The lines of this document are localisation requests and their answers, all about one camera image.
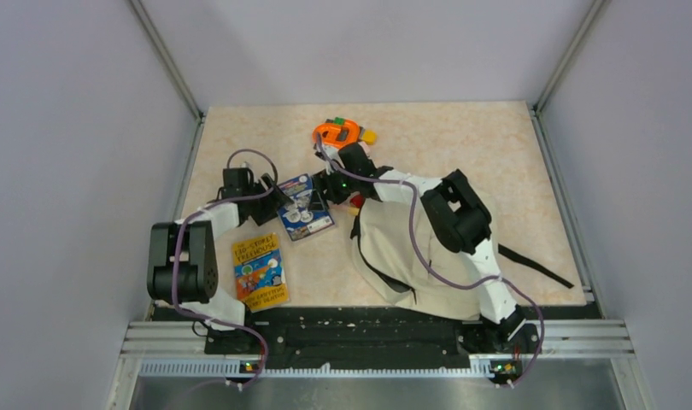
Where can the red black stamp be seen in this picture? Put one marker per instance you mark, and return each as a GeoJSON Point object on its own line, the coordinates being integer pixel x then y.
{"type": "Point", "coordinates": [357, 201]}

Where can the aluminium frame rail right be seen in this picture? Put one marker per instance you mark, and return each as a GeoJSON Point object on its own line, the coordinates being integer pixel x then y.
{"type": "Point", "coordinates": [596, 331]}

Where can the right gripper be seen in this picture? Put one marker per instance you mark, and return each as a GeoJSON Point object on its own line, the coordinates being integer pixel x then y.
{"type": "Point", "coordinates": [323, 182]}

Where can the orange plastic toy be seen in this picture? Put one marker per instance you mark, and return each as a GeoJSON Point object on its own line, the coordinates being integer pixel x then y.
{"type": "Point", "coordinates": [337, 136]}

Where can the blue book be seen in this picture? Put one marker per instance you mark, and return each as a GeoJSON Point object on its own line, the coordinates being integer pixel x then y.
{"type": "Point", "coordinates": [298, 219]}

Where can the yellow toy block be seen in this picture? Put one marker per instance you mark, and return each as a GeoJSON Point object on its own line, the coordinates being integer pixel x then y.
{"type": "Point", "coordinates": [369, 137]}

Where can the cream canvas backpack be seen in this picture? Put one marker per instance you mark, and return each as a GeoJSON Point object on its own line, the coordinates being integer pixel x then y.
{"type": "Point", "coordinates": [381, 248]}

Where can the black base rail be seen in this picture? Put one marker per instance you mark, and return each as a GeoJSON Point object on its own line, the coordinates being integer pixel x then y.
{"type": "Point", "coordinates": [361, 338]}

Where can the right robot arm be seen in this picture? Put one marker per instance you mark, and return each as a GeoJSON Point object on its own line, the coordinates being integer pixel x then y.
{"type": "Point", "coordinates": [457, 215]}

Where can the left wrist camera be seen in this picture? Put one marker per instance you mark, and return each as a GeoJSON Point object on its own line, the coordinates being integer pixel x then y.
{"type": "Point", "coordinates": [237, 178]}

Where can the aluminium frame rail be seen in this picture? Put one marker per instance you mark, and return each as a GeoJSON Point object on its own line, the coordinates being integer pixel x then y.
{"type": "Point", "coordinates": [148, 167]}
{"type": "Point", "coordinates": [596, 331]}

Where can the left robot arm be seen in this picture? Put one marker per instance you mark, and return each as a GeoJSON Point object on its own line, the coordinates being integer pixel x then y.
{"type": "Point", "coordinates": [183, 266]}

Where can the aluminium frame rail left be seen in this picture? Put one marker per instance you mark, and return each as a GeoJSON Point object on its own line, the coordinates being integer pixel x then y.
{"type": "Point", "coordinates": [148, 167]}

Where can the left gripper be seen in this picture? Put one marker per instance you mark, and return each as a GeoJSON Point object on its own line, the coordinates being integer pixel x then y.
{"type": "Point", "coordinates": [273, 201]}

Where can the yellow treehouse book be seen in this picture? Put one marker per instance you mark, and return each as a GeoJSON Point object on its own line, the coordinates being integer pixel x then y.
{"type": "Point", "coordinates": [259, 273]}

